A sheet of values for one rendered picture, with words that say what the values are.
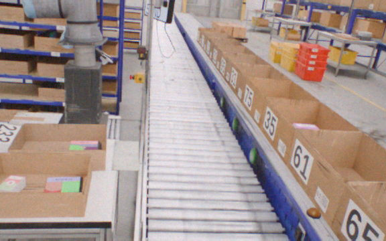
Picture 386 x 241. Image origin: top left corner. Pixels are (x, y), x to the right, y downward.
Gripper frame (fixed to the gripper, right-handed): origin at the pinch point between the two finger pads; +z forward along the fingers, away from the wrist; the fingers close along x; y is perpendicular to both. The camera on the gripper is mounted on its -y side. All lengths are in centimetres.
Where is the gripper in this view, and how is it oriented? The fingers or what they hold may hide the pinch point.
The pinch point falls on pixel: (111, 59)
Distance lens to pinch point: 268.4
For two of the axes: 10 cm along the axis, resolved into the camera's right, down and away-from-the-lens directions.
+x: 1.6, 3.9, -9.1
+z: 8.0, 4.9, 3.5
